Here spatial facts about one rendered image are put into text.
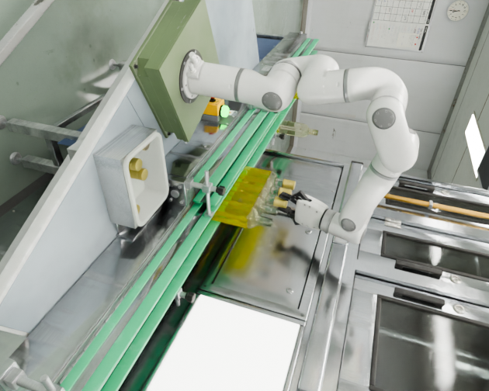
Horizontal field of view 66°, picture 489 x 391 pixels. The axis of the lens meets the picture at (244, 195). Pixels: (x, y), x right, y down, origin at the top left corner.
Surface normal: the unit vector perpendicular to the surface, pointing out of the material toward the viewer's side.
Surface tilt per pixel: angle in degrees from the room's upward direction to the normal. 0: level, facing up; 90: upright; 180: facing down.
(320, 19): 90
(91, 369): 90
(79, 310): 90
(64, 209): 0
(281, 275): 90
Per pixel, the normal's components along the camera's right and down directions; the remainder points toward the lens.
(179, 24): -0.13, -0.48
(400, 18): -0.33, 0.57
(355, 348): 0.01, -0.79
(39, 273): 0.94, 0.21
